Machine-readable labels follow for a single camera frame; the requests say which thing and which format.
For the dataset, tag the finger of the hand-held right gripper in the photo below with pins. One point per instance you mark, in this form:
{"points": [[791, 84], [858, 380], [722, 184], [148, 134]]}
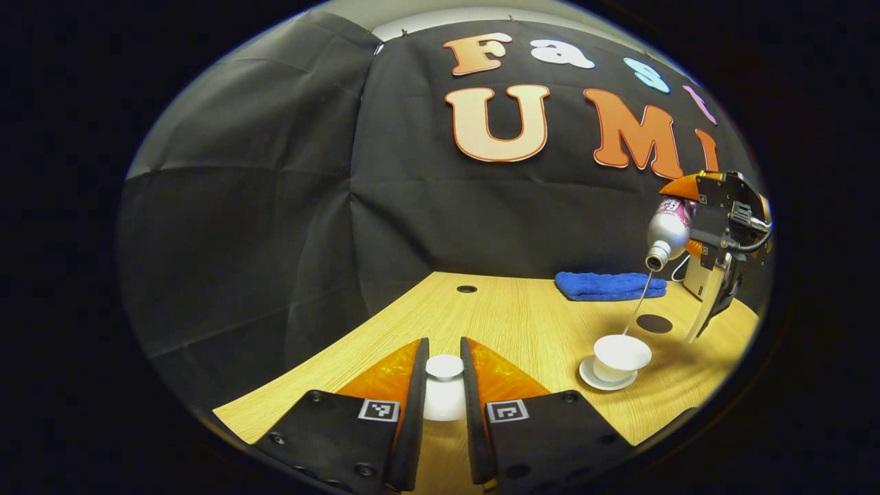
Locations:
{"points": [[695, 249], [684, 187]]}

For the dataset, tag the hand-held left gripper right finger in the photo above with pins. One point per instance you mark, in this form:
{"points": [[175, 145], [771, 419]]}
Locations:
{"points": [[474, 433]]}

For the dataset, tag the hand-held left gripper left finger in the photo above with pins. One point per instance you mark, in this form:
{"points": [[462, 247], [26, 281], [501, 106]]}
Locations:
{"points": [[414, 426]]}

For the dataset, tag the silver water bottle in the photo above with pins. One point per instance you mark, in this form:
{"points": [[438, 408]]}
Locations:
{"points": [[670, 230]]}

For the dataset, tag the white teacup lid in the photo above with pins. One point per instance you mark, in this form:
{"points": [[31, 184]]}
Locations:
{"points": [[444, 385]]}

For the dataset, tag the dark round coaster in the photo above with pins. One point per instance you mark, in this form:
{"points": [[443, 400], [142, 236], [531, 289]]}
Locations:
{"points": [[654, 324]]}

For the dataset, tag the white teacup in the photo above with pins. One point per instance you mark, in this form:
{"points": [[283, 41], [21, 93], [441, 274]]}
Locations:
{"points": [[619, 354]]}

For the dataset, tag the clear water stream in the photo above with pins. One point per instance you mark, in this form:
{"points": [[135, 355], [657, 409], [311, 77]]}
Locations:
{"points": [[639, 302]]}

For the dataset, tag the white toaster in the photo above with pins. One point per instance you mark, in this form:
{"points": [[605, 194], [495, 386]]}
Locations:
{"points": [[698, 278]]}

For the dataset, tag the blue towel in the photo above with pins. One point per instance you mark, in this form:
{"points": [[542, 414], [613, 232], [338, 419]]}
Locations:
{"points": [[608, 285]]}

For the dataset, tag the white saucer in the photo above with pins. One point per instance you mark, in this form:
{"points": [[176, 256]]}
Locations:
{"points": [[591, 379]]}

